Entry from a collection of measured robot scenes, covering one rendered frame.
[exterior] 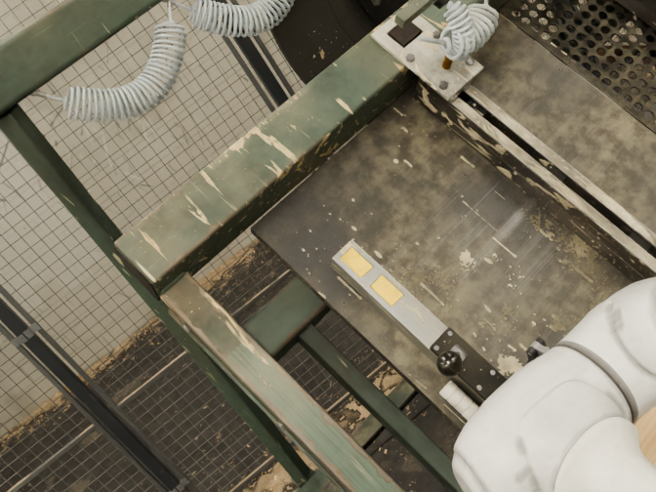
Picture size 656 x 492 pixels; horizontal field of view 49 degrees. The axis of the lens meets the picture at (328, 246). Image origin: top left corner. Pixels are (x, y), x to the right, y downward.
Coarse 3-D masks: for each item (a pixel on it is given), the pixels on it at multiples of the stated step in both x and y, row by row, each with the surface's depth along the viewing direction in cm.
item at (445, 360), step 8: (448, 352) 105; (456, 352) 106; (464, 352) 115; (440, 360) 105; (448, 360) 104; (456, 360) 104; (440, 368) 105; (448, 368) 104; (456, 368) 104; (448, 376) 105
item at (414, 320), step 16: (352, 240) 123; (336, 256) 122; (368, 256) 122; (352, 272) 121; (368, 272) 121; (384, 272) 121; (368, 288) 120; (400, 288) 120; (384, 304) 119; (400, 304) 119; (416, 304) 120; (400, 320) 118; (416, 320) 119; (432, 320) 119; (416, 336) 118; (432, 336) 118; (432, 352) 117; (464, 384) 116; (480, 400) 115
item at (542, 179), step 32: (448, 0) 119; (384, 32) 132; (416, 64) 129; (448, 64) 128; (480, 64) 130; (416, 96) 138; (448, 96) 127; (480, 96) 132; (480, 128) 130; (512, 128) 130; (512, 160) 129; (544, 160) 129; (544, 192) 129; (576, 192) 128; (576, 224) 128; (608, 224) 124; (640, 224) 124; (608, 256) 127; (640, 256) 122
